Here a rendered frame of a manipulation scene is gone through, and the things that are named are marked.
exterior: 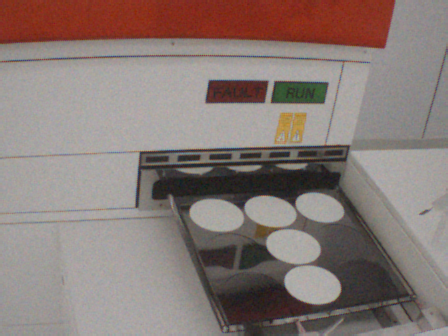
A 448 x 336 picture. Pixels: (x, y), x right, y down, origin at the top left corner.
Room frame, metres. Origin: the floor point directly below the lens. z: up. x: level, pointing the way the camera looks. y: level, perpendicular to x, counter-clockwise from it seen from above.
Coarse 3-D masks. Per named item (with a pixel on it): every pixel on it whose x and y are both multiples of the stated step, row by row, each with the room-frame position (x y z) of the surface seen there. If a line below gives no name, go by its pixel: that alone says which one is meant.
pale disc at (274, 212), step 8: (248, 200) 1.07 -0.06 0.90; (256, 200) 1.07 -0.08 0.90; (264, 200) 1.08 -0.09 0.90; (272, 200) 1.08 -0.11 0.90; (280, 200) 1.09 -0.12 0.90; (248, 208) 1.04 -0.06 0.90; (256, 208) 1.05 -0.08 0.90; (264, 208) 1.05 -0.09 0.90; (272, 208) 1.06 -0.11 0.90; (280, 208) 1.06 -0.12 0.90; (288, 208) 1.06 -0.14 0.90; (256, 216) 1.02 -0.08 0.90; (264, 216) 1.03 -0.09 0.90; (272, 216) 1.03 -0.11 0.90; (280, 216) 1.03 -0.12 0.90; (288, 216) 1.04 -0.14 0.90; (296, 216) 1.04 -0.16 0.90; (264, 224) 1.00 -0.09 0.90; (272, 224) 1.00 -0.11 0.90; (280, 224) 1.01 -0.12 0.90; (288, 224) 1.01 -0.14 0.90
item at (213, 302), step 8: (168, 200) 1.03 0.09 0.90; (176, 208) 1.00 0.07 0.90; (176, 216) 0.98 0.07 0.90; (184, 224) 0.96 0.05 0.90; (184, 232) 0.93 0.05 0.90; (184, 240) 0.91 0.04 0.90; (192, 248) 0.89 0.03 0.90; (192, 256) 0.87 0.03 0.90; (200, 264) 0.85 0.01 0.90; (200, 272) 0.83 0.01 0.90; (200, 280) 0.82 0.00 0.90; (208, 280) 0.82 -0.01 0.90; (208, 288) 0.79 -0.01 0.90; (208, 296) 0.78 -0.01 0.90; (216, 304) 0.76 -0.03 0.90; (216, 312) 0.74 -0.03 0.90; (216, 320) 0.73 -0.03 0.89; (224, 320) 0.72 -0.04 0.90; (224, 328) 0.71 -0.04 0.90
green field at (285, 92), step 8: (280, 88) 1.15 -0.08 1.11; (288, 88) 1.16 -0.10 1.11; (296, 88) 1.16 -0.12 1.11; (304, 88) 1.17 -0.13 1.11; (312, 88) 1.18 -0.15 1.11; (320, 88) 1.18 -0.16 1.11; (280, 96) 1.15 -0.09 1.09; (288, 96) 1.16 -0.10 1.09; (296, 96) 1.16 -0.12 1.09; (304, 96) 1.17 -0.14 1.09; (312, 96) 1.18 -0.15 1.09; (320, 96) 1.18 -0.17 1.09
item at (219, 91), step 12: (216, 84) 1.10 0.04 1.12; (228, 84) 1.11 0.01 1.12; (240, 84) 1.12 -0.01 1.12; (252, 84) 1.13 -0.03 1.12; (264, 84) 1.14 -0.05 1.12; (216, 96) 1.10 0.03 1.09; (228, 96) 1.11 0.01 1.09; (240, 96) 1.12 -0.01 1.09; (252, 96) 1.13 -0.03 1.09; (264, 96) 1.14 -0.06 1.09
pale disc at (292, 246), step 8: (280, 232) 0.98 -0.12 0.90; (288, 232) 0.99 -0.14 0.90; (296, 232) 0.99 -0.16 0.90; (304, 232) 0.99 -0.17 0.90; (272, 240) 0.95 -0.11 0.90; (280, 240) 0.96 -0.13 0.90; (288, 240) 0.96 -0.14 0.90; (296, 240) 0.96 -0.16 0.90; (304, 240) 0.97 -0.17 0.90; (312, 240) 0.97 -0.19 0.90; (272, 248) 0.93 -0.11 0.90; (280, 248) 0.93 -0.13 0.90; (288, 248) 0.94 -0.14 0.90; (296, 248) 0.94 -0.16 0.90; (304, 248) 0.94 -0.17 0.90; (312, 248) 0.95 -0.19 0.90; (320, 248) 0.95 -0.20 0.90; (280, 256) 0.91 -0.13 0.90; (288, 256) 0.91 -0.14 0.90; (296, 256) 0.92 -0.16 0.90; (304, 256) 0.92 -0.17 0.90; (312, 256) 0.92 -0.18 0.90
